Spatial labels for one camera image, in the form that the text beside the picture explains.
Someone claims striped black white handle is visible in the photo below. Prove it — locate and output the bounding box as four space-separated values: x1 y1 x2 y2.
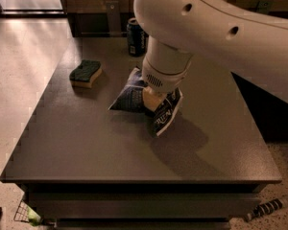
244 195 288 222

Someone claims right metal bracket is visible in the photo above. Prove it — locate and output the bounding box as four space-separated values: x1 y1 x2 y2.
255 0 274 14

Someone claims metal bracket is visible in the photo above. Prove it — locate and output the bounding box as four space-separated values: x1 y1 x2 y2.
255 0 274 14
106 0 121 37

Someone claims dark drawer cabinet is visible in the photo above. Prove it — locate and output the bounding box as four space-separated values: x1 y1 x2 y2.
24 192 258 230

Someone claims green yellow sponge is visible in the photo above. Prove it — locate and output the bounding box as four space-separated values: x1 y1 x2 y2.
69 59 102 88

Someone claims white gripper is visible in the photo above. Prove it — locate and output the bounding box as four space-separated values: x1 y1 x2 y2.
142 56 191 112

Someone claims blue pepsi can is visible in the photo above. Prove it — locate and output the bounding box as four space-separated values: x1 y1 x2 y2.
127 17 146 57

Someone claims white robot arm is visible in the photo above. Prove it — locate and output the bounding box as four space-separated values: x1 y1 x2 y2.
133 0 288 103

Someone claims blue chip bag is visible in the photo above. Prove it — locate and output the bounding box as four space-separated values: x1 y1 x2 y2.
109 67 182 136

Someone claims metal rail bar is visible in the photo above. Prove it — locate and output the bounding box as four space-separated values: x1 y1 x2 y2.
78 32 127 37

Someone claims left metal bracket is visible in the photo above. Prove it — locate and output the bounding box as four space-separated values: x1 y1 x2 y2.
106 0 121 37

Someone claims wire basket with green item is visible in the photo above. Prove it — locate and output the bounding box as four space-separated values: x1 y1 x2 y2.
13 199 42 226

